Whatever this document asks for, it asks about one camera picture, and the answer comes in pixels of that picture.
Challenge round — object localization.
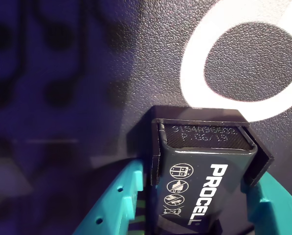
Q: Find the turquoise gripper finger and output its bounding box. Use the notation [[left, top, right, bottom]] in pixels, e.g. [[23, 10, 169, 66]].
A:
[[72, 159, 145, 235], [241, 171, 292, 235]]

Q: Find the small black battery pack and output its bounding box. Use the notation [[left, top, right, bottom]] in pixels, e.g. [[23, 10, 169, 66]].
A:
[[126, 105, 275, 235]]

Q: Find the black WOWROBO printed mat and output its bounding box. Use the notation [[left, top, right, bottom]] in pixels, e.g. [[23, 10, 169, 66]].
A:
[[0, 0, 292, 235]]

